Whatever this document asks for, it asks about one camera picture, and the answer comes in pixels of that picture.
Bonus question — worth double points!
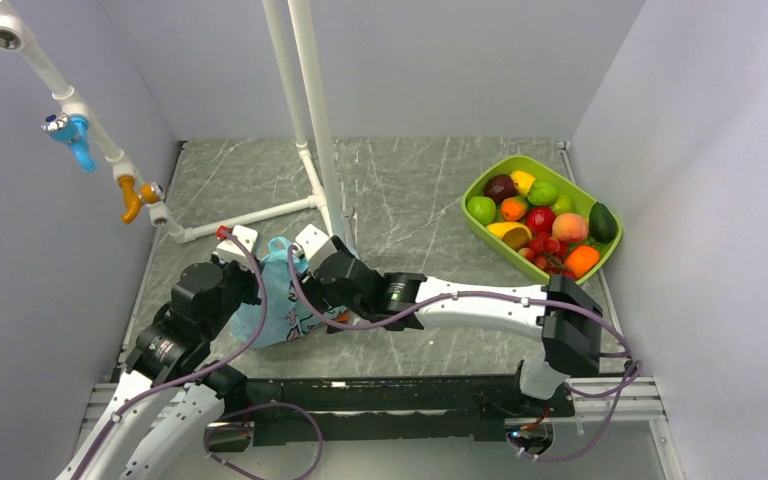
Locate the light green fake lime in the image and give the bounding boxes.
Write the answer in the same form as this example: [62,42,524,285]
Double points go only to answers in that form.
[550,192,576,216]

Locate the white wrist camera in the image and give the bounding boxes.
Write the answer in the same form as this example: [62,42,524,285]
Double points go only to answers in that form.
[214,225,261,271]
[294,224,338,272]

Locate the dark purple fake plum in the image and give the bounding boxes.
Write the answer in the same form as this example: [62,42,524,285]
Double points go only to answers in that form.
[482,174,519,205]

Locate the light blue plastic bag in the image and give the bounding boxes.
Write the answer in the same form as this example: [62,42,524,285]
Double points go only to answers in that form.
[229,237,347,349]

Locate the white PVC pipe stand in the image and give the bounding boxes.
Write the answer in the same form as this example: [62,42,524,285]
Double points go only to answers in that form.
[151,1,353,243]

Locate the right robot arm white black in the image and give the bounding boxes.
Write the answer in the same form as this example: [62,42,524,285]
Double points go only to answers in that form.
[294,235,602,415]

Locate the blue tap valve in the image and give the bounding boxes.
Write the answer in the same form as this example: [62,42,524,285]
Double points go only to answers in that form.
[41,112,97,172]

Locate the bumpy green fake fruit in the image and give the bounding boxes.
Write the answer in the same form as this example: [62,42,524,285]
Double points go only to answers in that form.
[526,180,559,206]

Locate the orange tap valve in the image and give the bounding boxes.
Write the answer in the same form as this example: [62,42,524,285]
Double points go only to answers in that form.
[116,175,165,225]

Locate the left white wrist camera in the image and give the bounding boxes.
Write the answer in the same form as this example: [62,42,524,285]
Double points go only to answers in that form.
[214,225,261,271]

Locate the dark green fake avocado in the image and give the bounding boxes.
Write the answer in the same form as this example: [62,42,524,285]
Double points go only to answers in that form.
[588,202,619,243]

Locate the yellow fake lemon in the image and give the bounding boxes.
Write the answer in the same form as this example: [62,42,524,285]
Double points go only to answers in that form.
[509,170,536,196]

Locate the orange fake tangerine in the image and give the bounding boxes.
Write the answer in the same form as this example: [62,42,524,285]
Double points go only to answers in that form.
[564,245,601,279]

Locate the black orange hex key set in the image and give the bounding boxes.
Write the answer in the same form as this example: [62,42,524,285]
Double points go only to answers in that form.
[327,311,352,334]

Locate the red fake apple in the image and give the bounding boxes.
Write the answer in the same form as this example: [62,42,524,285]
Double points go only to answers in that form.
[524,206,556,235]

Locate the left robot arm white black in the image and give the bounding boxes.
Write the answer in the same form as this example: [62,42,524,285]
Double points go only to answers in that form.
[59,256,264,479]

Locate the white pipe with taps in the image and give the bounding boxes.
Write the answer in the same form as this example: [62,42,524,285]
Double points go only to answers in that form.
[0,1,177,228]

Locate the yellow fake mango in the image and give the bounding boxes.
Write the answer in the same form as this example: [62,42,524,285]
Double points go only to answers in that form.
[486,222,533,251]

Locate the small orange fake fruit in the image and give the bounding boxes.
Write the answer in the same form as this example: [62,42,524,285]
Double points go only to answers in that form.
[499,196,530,222]

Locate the red fake cherry bunch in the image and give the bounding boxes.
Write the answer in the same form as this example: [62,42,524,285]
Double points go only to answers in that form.
[518,232,578,280]

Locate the fake peach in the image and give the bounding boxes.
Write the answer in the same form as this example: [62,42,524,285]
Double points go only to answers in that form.
[551,213,589,244]

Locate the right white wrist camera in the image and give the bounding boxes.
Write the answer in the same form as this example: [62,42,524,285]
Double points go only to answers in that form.
[294,224,338,272]

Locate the green fake apple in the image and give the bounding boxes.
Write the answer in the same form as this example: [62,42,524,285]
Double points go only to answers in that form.
[466,196,497,226]

